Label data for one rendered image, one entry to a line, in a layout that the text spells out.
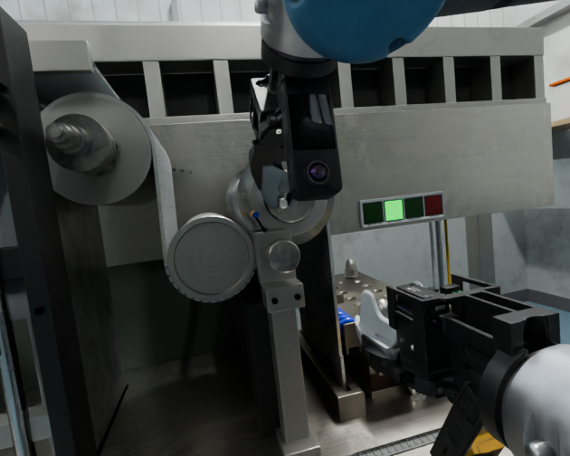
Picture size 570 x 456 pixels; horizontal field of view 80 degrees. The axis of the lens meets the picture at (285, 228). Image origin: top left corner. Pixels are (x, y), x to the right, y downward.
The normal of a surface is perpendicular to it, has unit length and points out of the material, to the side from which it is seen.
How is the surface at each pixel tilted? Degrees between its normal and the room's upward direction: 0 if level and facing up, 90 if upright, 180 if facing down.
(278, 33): 120
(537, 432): 90
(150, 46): 90
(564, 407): 50
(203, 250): 90
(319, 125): 78
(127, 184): 90
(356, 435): 0
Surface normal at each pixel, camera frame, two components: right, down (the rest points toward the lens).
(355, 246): 0.25, 0.06
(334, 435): -0.11, -0.99
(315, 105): 0.18, -0.14
